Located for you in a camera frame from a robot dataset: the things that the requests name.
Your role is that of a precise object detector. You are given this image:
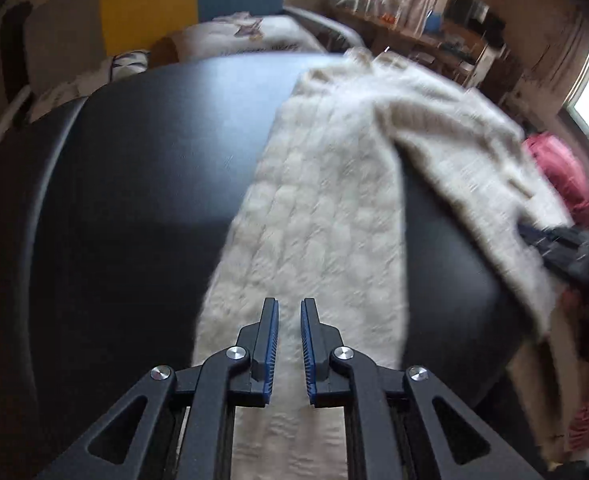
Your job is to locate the pink cloth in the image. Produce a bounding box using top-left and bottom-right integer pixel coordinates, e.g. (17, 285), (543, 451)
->
(521, 132), (589, 226)

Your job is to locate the row of glass jars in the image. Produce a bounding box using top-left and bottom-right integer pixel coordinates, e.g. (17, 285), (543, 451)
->
(331, 0), (410, 26)

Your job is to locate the grey deer print pillow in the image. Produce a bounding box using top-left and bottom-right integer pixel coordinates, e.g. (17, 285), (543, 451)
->
(174, 12), (325, 61)

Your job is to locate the wooden side desk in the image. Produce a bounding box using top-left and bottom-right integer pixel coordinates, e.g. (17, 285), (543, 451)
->
(331, 5), (480, 76)

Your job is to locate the black monitor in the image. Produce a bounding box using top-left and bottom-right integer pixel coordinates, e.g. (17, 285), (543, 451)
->
(447, 0), (505, 36)

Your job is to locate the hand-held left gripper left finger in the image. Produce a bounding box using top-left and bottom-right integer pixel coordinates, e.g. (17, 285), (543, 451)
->
(34, 298), (280, 480)

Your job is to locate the grey yellow blue sofa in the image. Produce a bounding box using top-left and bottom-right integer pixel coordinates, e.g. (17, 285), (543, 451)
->
(0, 0), (367, 161)

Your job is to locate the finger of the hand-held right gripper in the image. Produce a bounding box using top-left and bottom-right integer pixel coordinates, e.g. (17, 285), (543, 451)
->
(518, 224), (583, 272)

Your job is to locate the white knit sweater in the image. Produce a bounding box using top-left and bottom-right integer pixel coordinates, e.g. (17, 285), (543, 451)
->
(190, 47), (575, 480)

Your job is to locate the white triangle pattern pillow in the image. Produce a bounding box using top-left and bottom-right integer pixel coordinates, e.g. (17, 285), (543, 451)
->
(29, 50), (150, 121)

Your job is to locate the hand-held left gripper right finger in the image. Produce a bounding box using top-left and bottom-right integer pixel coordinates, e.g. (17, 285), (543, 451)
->
(300, 298), (545, 480)

